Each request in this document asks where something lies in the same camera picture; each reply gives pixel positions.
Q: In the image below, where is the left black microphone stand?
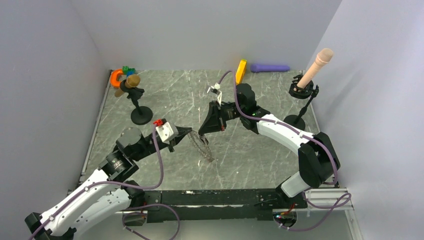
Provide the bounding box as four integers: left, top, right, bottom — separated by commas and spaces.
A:
126, 87, 153, 126

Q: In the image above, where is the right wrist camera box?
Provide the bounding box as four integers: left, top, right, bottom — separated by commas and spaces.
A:
206, 83, 223, 105

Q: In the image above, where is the beige microphone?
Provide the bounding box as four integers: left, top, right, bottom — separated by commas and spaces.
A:
295, 48, 334, 90

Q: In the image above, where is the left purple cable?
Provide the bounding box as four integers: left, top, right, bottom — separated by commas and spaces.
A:
28, 124, 181, 240

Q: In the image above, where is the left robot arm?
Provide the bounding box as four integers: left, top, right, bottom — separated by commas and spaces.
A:
25, 122, 193, 240

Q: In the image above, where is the right black microphone stand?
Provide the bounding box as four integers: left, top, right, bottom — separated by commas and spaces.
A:
283, 74, 320, 132

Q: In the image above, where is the blue toy brick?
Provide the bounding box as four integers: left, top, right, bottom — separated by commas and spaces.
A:
126, 71, 135, 77

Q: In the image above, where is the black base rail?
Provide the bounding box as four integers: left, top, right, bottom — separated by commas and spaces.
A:
124, 188, 308, 223

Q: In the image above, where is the orange horseshoe toy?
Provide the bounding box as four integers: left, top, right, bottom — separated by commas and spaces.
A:
109, 69, 124, 88

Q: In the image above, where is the green toy brick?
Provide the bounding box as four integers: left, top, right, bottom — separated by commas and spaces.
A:
122, 65, 136, 75

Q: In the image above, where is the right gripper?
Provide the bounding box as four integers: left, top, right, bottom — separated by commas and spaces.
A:
198, 100, 245, 135

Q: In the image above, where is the brown microphone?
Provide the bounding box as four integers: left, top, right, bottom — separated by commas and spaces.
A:
114, 74, 141, 98

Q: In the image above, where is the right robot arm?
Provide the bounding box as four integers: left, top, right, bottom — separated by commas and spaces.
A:
198, 83, 340, 208

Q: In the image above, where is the silver chain ring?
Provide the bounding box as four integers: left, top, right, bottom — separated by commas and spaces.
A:
187, 129, 215, 163

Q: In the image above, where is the purple cylinder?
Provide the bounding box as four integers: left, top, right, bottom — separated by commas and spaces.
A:
250, 63, 290, 73

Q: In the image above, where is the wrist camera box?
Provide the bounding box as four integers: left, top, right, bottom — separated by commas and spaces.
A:
153, 118, 178, 143
206, 83, 223, 105

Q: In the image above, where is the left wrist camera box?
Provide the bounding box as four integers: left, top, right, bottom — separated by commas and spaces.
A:
153, 118, 178, 143

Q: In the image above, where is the yellow block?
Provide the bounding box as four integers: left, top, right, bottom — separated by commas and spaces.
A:
235, 59, 247, 85

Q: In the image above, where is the black microphone stand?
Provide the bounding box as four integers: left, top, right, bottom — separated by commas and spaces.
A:
126, 87, 153, 126
283, 74, 320, 132

